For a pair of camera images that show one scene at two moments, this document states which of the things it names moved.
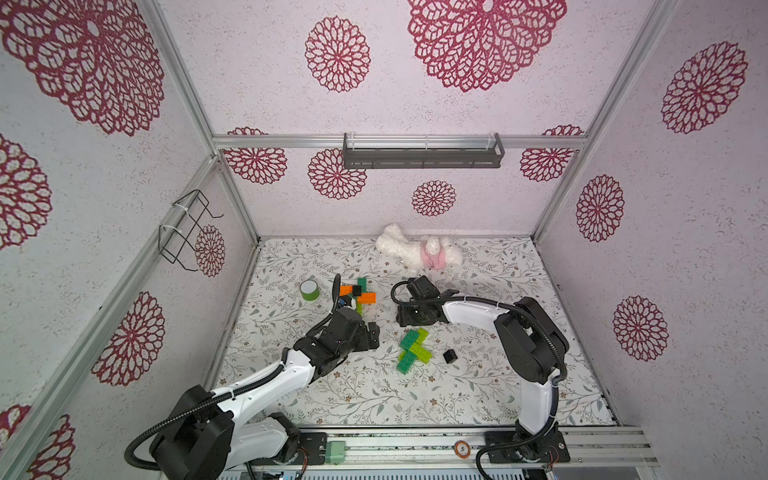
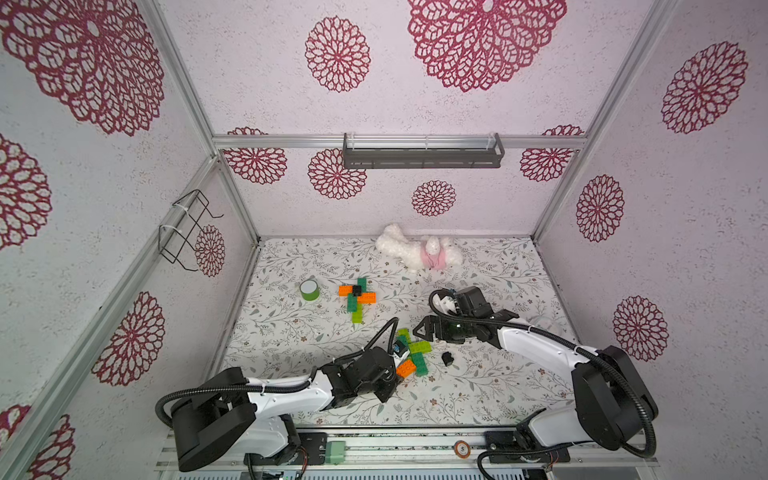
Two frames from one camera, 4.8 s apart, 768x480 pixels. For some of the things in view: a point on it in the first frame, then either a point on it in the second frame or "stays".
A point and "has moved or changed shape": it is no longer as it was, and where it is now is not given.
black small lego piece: (450, 356) stays
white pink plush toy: (431, 253) stays
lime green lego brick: (420, 349) to (405, 332)
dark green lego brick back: (407, 361) to (420, 364)
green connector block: (335, 452) stays
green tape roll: (309, 290) stays
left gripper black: (373, 341) to (387, 392)
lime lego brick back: (423, 335) has moved or changed shape
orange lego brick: (367, 298) stays
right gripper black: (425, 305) to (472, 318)
